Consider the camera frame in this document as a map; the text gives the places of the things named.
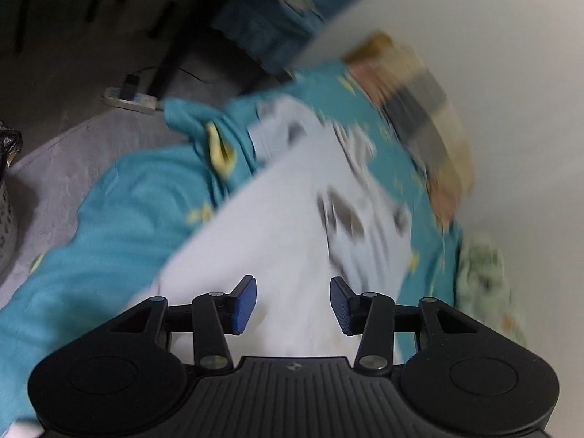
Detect white power strip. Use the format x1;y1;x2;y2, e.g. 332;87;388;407
101;87;158;113

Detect black plastic bag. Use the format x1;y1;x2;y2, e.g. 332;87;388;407
0;120;23;170

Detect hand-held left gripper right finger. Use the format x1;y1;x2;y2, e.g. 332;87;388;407
329;276;480;372

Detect white perforated basket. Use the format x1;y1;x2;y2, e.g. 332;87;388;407
0;176;22;284

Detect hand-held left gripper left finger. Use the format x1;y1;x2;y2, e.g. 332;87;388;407
106;275;258;371

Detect black plug adapter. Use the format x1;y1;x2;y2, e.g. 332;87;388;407
120;73;140;101

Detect white printed garment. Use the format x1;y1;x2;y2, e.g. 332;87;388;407
128;95;414;362

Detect teal printed bed sheet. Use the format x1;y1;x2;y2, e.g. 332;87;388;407
0;61;465;426

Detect light green printed cloth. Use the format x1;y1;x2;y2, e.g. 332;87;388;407
456;232;526;348

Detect brown grey plaid cloth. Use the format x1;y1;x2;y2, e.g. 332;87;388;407
342;31;478;230

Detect dark teal blanket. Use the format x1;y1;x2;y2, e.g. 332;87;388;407
212;0;407;76

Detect black pole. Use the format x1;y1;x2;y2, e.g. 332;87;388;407
153;0;257;101

